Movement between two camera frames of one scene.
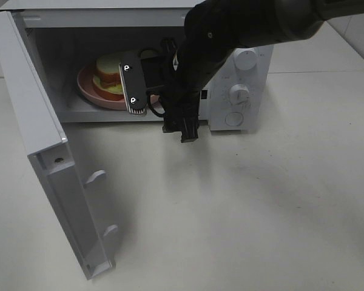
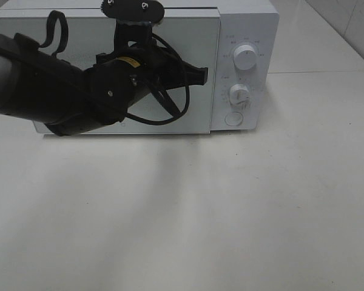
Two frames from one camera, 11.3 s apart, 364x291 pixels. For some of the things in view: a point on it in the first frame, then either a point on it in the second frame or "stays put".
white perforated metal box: x=68 y=198 to x=193 y=34
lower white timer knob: x=239 y=94 stays put
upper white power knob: x=246 y=59 stays put
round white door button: x=233 y=119 stays put
